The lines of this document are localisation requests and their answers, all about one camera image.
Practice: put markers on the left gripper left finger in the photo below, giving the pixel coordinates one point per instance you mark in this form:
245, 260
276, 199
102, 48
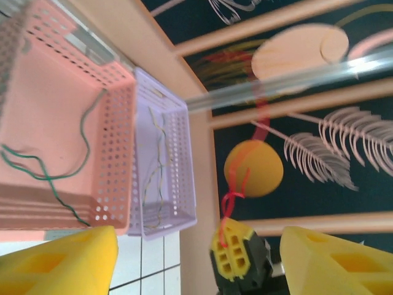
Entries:
55, 264

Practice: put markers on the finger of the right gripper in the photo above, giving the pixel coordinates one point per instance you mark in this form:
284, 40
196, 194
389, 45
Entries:
221, 258
241, 249

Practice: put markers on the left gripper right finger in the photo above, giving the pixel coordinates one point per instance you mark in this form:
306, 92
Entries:
337, 267

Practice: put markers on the lavender perforated plastic basket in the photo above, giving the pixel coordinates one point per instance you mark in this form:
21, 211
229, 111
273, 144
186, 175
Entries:
181, 153

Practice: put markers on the pink perforated plastic basket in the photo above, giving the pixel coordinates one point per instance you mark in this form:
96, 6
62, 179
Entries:
55, 107

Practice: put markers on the aluminium corner post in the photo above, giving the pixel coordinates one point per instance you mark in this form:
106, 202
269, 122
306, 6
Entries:
276, 83

